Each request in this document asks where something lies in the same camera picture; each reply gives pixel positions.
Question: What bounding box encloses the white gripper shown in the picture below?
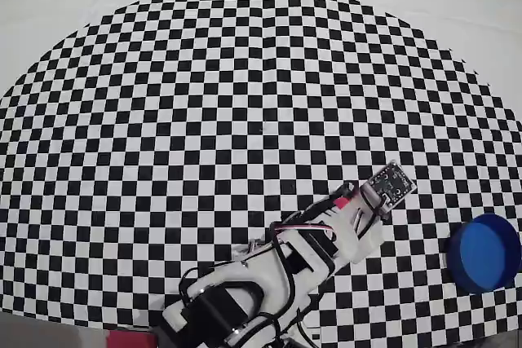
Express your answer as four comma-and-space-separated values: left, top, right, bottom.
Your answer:
293, 181, 385, 271

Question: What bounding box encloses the blue round box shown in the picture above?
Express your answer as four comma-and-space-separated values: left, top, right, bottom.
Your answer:
444, 213, 522, 294

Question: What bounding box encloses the black white checkerboard mat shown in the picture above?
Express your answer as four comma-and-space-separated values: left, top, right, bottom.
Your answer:
0, 0, 522, 344

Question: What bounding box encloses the red flat object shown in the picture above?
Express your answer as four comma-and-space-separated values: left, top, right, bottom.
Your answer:
106, 331, 158, 348

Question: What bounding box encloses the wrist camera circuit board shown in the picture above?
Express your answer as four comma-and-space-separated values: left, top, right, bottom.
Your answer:
366, 160, 418, 207

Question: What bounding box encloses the striped servo cable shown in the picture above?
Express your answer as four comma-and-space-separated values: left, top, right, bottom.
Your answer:
268, 220, 338, 243

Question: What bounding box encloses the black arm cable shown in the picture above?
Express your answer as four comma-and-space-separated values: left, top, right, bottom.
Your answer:
179, 241, 303, 316

